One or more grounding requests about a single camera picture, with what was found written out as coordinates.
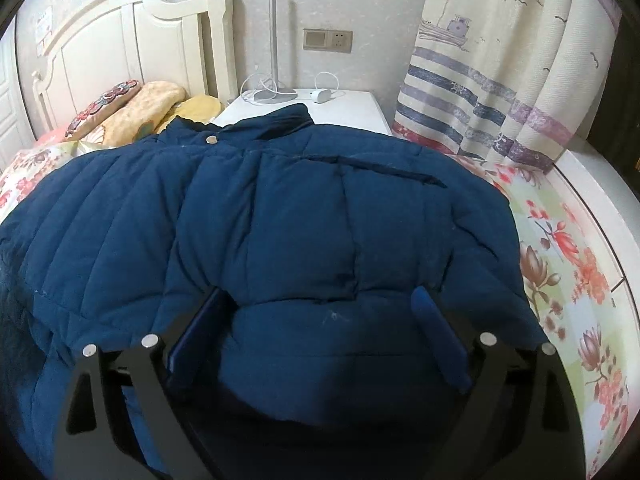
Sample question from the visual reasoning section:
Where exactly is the navy blue puffer jacket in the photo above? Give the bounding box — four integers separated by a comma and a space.
1, 104, 546, 479

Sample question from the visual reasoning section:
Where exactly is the floral bed sheet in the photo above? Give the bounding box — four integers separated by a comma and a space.
1, 142, 639, 479

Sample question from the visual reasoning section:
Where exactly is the pink floral pillow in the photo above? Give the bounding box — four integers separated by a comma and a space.
34, 127, 66, 148

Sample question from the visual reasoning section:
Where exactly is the white wardrobe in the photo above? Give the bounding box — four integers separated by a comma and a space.
0, 18, 36, 170

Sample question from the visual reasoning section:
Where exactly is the yellow patterned pillow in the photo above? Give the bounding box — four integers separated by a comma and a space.
84, 81, 186, 148

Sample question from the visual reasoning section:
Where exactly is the mustard yellow pillow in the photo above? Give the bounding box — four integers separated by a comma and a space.
154, 94, 224, 133

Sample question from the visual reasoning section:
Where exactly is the round embroidered cushion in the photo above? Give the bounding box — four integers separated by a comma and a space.
65, 79, 142, 141

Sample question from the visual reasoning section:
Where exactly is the white bedside table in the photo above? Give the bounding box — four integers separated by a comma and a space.
209, 89, 392, 136

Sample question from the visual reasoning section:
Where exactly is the patterned window curtain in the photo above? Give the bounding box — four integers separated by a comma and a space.
392, 0, 622, 171

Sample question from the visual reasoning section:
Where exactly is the silver stick desk lamp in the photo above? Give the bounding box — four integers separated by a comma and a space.
254, 0, 297, 104

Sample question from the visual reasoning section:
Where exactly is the white wooden headboard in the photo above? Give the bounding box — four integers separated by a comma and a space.
32, 0, 239, 130

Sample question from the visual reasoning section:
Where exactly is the white charger with cable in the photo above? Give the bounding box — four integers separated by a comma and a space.
240, 70, 341, 105

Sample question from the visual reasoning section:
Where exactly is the beige wall socket panel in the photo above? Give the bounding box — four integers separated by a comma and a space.
303, 28, 352, 53

